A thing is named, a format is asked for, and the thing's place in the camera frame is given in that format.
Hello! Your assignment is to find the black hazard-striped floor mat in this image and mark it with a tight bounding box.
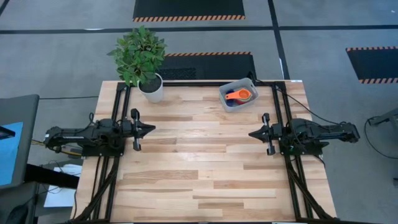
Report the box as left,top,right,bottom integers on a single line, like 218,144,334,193
132,0,246,22
157,51,257,81
346,46,398,84

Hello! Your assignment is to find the grey metal stand leg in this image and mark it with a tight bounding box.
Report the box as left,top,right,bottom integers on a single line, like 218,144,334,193
368,107,398,127

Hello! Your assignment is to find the white plastic basket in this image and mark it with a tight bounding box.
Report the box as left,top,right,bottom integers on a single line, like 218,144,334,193
218,77,260,113

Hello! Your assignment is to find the purple measuring cup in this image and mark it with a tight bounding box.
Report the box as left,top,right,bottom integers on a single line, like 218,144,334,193
226,90,238,108

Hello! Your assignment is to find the green plant in white pot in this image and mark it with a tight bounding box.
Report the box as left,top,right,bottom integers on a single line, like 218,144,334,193
107,25,168,104

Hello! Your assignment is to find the orange measuring cup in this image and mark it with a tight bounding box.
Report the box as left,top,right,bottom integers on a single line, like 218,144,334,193
225,88,252,101

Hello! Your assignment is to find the black power cable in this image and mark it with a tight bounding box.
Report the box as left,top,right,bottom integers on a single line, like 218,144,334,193
247,71,346,126

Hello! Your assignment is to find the grey cart with blue panel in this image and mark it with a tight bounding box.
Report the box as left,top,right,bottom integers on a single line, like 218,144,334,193
0,95,40,190

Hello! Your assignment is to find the black aluminium table frame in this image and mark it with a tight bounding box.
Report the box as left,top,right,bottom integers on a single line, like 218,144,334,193
70,80,341,224

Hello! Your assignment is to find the white paper sheet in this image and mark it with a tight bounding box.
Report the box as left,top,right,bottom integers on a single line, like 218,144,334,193
44,164,83,208

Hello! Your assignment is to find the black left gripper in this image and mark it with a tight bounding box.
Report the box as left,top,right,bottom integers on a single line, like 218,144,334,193
126,108,156,152

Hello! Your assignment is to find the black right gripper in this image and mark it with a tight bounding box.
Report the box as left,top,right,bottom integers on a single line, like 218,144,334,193
248,112,280,156

